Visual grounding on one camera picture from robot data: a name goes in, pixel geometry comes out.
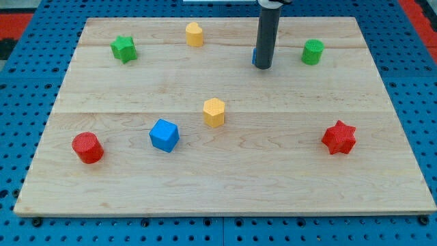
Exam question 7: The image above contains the blue block behind tool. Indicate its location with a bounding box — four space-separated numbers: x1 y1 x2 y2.
251 48 256 65

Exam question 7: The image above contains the blue cube block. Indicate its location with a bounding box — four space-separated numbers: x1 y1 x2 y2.
149 119 180 152

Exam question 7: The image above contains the light wooden board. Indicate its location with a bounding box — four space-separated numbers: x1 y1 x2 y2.
14 17 436 218

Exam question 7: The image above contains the green cylinder block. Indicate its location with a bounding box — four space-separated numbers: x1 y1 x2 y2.
301 39 324 65

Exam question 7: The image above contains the yellow hexagon block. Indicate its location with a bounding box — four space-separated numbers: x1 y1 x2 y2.
203 98 225 128

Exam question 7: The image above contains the red cylinder block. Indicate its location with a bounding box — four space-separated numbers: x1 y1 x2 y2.
72 132 104 164

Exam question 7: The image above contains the red star block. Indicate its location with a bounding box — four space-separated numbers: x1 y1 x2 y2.
322 120 356 154

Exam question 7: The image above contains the yellow heart block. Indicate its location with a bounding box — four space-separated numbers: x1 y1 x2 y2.
186 22 203 47

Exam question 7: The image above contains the green star block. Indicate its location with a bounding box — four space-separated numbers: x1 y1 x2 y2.
111 36 137 64

